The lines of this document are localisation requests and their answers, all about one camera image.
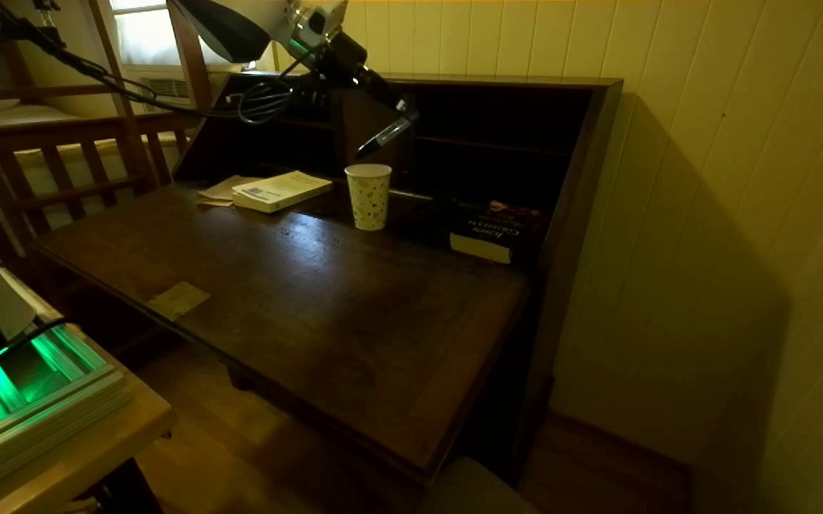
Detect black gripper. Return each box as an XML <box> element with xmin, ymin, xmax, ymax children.
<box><xmin>312</xmin><ymin>33</ymin><xmax>412</xmax><ymax>114</ymax></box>

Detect grey marker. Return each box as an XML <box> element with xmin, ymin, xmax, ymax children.
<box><xmin>357</xmin><ymin>114</ymin><xmax>418</xmax><ymax>158</ymax></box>

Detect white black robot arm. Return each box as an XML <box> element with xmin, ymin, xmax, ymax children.
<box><xmin>169</xmin><ymin>0</ymin><xmax>409</xmax><ymax>113</ymax></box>

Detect speckled white paper cup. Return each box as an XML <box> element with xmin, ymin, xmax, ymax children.
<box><xmin>344</xmin><ymin>162</ymin><xmax>391</xmax><ymax>231</ymax></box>

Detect white paperback book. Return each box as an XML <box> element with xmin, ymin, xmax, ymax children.
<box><xmin>232</xmin><ymin>171</ymin><xmax>332</xmax><ymax>215</ymax></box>

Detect dark wooden secretary desk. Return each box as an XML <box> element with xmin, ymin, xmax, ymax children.
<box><xmin>37</xmin><ymin>77</ymin><xmax>619</xmax><ymax>482</ymax></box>

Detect dark John Grisham paperback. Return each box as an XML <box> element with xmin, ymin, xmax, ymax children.
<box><xmin>448</xmin><ymin>201</ymin><xmax>545</xmax><ymax>265</ymax></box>

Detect small yellow sticky note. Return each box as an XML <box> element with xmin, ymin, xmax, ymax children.
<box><xmin>148</xmin><ymin>282</ymin><xmax>209</xmax><ymax>321</ymax></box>

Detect green lit electronics box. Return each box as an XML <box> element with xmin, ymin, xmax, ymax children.
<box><xmin>0</xmin><ymin>254</ymin><xmax>134</xmax><ymax>497</ymax></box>

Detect light wooden side table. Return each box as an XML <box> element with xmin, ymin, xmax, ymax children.
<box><xmin>0</xmin><ymin>374</ymin><xmax>177</xmax><ymax>514</ymax></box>

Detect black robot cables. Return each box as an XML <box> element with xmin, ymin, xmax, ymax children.
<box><xmin>0</xmin><ymin>0</ymin><xmax>319</xmax><ymax>125</ymax></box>

